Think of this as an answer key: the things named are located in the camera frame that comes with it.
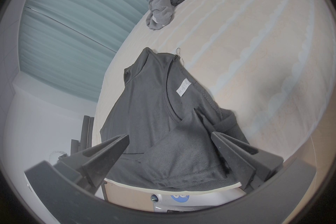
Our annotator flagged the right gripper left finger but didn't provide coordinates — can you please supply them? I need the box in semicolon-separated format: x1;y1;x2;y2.
55;134;131;194

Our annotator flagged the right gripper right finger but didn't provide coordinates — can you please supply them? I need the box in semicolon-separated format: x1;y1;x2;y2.
211;132;284;191

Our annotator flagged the black T-shirt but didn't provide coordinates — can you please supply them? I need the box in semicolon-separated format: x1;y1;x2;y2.
100;47;250;191

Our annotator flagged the bed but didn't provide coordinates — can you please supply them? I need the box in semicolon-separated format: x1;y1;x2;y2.
94;0;334;214

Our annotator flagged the grey garment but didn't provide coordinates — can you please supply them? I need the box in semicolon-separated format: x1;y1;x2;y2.
146;0;176;31

